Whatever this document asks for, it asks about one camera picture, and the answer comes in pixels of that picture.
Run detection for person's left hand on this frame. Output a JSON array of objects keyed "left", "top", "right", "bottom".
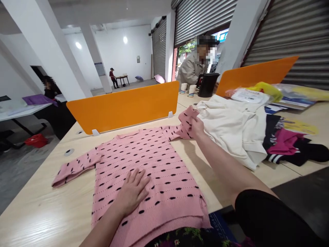
[{"left": 118, "top": 168, "right": 151, "bottom": 217}]

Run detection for person's right hand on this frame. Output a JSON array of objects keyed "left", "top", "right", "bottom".
[{"left": 191, "top": 117, "right": 206, "bottom": 140}]

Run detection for pink sweater with black dashes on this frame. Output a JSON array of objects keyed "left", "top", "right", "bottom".
[{"left": 51, "top": 105, "right": 214, "bottom": 247}]

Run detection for cream white jacket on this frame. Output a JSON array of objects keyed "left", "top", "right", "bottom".
[{"left": 193, "top": 95, "right": 270, "bottom": 172}]

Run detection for black kettle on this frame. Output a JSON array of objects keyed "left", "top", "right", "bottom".
[{"left": 197, "top": 73, "right": 221, "bottom": 98}]

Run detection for white plastic packet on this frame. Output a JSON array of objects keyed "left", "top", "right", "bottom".
[{"left": 226, "top": 87, "right": 271, "bottom": 105}]

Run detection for short orange divider panel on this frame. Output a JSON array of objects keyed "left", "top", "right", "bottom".
[{"left": 216, "top": 56, "right": 300, "bottom": 97}]

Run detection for long orange divider panel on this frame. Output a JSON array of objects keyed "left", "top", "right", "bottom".
[{"left": 66, "top": 81, "right": 180, "bottom": 136}]

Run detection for zebra print garment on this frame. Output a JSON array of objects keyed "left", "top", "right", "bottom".
[{"left": 263, "top": 117, "right": 286, "bottom": 153}]

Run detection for yellow plastic bag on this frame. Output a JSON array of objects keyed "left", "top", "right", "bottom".
[{"left": 246, "top": 81, "right": 284, "bottom": 103}]

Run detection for narrow grey roller shutter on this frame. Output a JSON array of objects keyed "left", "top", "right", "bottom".
[{"left": 151, "top": 16, "right": 168, "bottom": 83}]

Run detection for small wooden table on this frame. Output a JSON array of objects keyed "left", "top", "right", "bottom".
[{"left": 115, "top": 74, "right": 129, "bottom": 87}]

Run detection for magenta garment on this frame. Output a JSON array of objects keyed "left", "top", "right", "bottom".
[{"left": 267, "top": 128, "right": 312, "bottom": 155}]

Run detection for blue and white packages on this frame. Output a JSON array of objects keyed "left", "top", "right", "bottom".
[{"left": 264, "top": 83, "right": 329, "bottom": 114}]

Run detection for blue patterned cushion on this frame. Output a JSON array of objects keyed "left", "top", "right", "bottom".
[{"left": 207, "top": 212, "right": 240, "bottom": 238}]

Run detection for half open grey roller shutter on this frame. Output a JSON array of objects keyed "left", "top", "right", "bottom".
[{"left": 173, "top": 0, "right": 239, "bottom": 49}]

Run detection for yellow flat packet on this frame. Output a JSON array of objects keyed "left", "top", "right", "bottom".
[{"left": 282, "top": 118, "right": 320, "bottom": 136}]

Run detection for black garment with white stripes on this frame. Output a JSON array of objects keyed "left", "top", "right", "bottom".
[{"left": 263, "top": 114, "right": 329, "bottom": 167}]

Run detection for person's body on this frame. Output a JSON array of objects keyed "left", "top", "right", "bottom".
[{"left": 146, "top": 226, "right": 257, "bottom": 247}]

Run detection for wide grey roller shutter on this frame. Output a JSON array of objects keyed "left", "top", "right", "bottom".
[{"left": 241, "top": 0, "right": 329, "bottom": 91}]

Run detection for red basket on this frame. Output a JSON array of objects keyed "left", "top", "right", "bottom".
[{"left": 24, "top": 133, "right": 49, "bottom": 149}]

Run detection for purple cloth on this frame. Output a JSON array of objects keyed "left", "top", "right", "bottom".
[{"left": 22, "top": 94, "right": 59, "bottom": 107}]

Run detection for white table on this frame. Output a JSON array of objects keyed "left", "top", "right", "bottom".
[{"left": 0, "top": 94, "right": 60, "bottom": 150}]

